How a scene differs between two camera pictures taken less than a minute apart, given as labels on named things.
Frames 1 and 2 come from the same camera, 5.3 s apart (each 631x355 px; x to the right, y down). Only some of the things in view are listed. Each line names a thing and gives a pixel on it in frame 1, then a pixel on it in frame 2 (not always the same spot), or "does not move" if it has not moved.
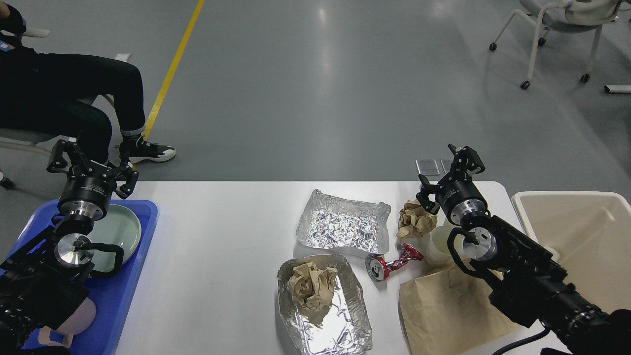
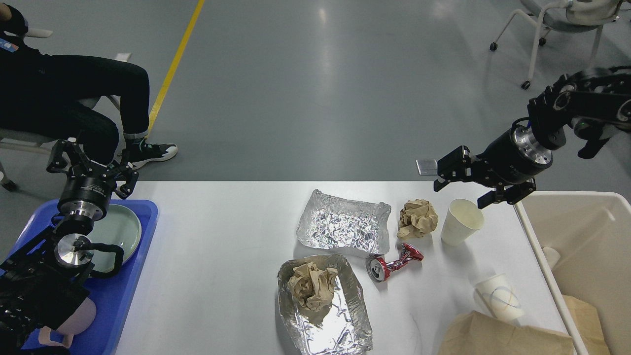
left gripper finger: [80, 166] does not move
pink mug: [80, 321] does not move
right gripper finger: [466, 159] -> [510, 195]
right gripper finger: [423, 198] -> [458, 165]
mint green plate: [120, 226] does not move
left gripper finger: [124, 172] does not move
